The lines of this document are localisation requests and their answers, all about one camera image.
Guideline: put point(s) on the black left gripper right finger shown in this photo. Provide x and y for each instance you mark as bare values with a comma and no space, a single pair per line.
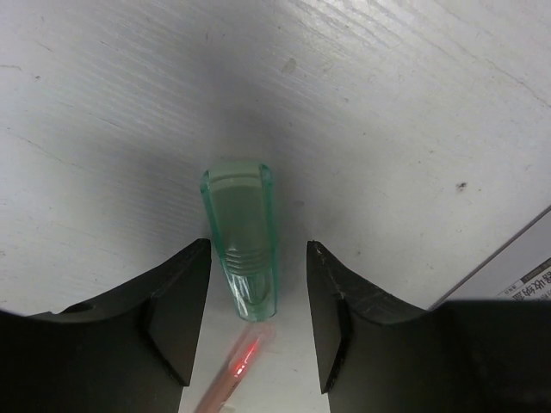
377,353

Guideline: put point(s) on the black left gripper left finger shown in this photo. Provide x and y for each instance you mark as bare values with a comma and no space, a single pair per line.
130,349

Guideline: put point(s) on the mint green correction tape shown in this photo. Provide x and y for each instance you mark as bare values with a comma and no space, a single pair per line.
238,197

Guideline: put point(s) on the orange pink pen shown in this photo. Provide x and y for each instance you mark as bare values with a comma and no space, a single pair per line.
251,343

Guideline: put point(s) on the white left organizer tray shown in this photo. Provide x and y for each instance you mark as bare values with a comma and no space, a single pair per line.
517,257

